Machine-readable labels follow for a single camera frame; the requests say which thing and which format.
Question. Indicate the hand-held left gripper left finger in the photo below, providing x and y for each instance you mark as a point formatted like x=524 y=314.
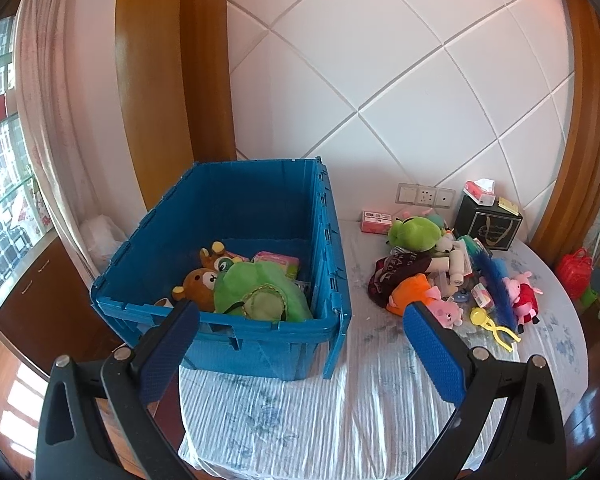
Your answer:
x=167 y=355

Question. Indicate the yellow plastic toy tongs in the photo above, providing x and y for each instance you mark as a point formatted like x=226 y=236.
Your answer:
x=480 y=316

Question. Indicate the pig plush red dress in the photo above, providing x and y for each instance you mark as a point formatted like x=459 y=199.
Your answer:
x=525 y=305

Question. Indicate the pink cardboard box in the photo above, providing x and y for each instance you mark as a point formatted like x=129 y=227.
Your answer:
x=375 y=221

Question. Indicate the teal plush toy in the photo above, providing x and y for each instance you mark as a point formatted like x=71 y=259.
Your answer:
x=436 y=219

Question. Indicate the dark maroon cloth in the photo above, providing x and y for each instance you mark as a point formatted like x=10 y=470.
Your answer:
x=395 y=270

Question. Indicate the pink white tissue pack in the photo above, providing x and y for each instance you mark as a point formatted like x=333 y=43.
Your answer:
x=477 y=192

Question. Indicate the wooden cabinet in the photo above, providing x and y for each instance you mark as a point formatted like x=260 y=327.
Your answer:
x=45 y=300

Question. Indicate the white five-hole wall socket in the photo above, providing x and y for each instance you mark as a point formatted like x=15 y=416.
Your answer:
x=427 y=196

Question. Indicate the red toy basket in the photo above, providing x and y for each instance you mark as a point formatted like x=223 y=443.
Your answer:
x=575 y=272

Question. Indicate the small green plastic toy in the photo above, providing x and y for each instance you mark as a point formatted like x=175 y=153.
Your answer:
x=589 y=296

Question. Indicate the brown big-eyed plush toy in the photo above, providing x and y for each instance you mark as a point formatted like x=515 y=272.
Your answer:
x=211 y=257

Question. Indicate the white light switch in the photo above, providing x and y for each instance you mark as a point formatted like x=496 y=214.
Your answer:
x=406 y=194

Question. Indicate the small pink white box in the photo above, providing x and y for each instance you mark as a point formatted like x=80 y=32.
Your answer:
x=481 y=295

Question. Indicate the pig plush blue shirt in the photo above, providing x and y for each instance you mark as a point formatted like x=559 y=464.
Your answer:
x=445 y=312

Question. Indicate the pink sheer curtain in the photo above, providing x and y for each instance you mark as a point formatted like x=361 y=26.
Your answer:
x=70 y=85

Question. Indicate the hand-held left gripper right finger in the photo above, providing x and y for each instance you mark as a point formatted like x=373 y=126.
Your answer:
x=432 y=355

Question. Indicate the white lotion bottle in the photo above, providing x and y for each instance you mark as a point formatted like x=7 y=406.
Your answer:
x=457 y=267

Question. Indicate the green frog plush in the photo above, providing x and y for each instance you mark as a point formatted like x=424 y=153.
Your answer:
x=415 y=232

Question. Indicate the large green plush toy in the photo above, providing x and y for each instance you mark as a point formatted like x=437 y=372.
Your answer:
x=260 y=280

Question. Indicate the pink green packet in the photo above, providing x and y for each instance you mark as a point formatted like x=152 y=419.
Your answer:
x=277 y=260

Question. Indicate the small pink pig plush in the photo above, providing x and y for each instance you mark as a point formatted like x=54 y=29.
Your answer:
x=404 y=215

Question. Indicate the white single-hole wall plate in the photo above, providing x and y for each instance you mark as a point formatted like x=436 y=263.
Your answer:
x=445 y=198

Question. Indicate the orange plush toy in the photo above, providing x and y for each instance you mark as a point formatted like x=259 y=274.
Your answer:
x=410 y=292

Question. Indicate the brown bear plush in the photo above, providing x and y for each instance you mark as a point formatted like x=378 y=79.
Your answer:
x=197 y=285

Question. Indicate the window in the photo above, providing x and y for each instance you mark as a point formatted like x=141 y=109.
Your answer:
x=0 y=160

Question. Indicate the white dog plush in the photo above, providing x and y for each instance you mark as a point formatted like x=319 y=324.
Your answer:
x=445 y=246

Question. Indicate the yellow notepad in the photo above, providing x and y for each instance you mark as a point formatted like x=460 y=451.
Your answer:
x=508 y=204

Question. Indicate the blue feather toy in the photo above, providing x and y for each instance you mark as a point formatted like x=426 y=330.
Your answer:
x=495 y=285

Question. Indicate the blue plastic storage crate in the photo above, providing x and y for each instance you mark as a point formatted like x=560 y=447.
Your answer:
x=260 y=200

